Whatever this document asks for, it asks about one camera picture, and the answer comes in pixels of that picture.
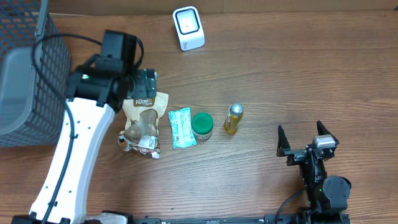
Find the yellow oil bottle silver cap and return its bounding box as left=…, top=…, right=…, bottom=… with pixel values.
left=224, top=103, right=244, bottom=134

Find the white barcode scanner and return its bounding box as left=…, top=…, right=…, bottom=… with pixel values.
left=172, top=6, right=205, bottom=51

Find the beige bread snack bag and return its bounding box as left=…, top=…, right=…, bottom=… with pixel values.
left=118, top=92, right=169, bottom=159

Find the dark grey plastic basket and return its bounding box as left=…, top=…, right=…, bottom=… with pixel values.
left=1, top=0, right=71, bottom=147

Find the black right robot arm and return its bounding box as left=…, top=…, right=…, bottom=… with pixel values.
left=274, top=121, right=352, bottom=224

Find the green lid jar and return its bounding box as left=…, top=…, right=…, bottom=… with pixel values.
left=192, top=113, right=214, bottom=140

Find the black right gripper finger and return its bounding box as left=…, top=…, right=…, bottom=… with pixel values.
left=317, top=120, right=339, bottom=145
left=276, top=125, right=291, bottom=157

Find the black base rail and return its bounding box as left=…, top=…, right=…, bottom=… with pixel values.
left=132, top=214, right=299, bottom=224

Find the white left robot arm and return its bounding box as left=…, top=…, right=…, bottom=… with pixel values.
left=11, top=55, right=157, bottom=224

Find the teal wipes packet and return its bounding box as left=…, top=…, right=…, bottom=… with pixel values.
left=169, top=107, right=197, bottom=149

